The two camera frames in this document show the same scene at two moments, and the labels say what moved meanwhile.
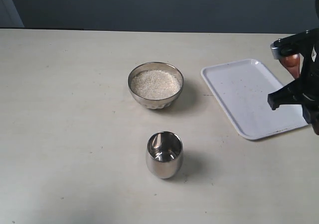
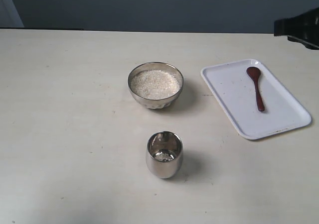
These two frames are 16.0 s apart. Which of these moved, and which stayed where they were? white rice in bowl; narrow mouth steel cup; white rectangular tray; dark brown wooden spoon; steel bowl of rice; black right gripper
Moved: dark brown wooden spoon; black right gripper
Stayed: narrow mouth steel cup; white rice in bowl; white rectangular tray; steel bowl of rice
